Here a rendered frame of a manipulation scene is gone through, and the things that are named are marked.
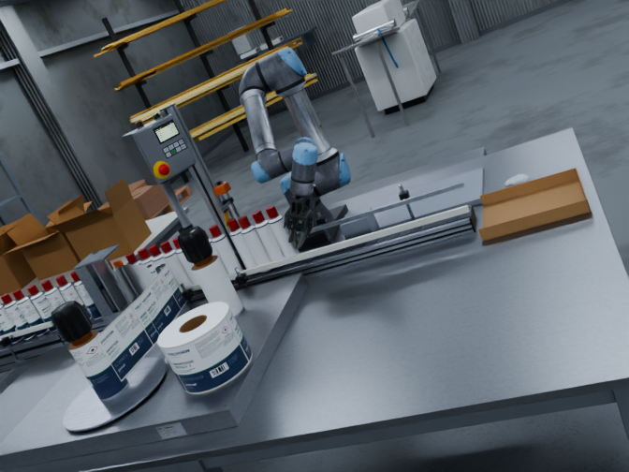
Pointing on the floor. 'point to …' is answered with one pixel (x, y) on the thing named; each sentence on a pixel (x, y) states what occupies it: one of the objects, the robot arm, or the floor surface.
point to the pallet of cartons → (154, 199)
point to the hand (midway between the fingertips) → (297, 243)
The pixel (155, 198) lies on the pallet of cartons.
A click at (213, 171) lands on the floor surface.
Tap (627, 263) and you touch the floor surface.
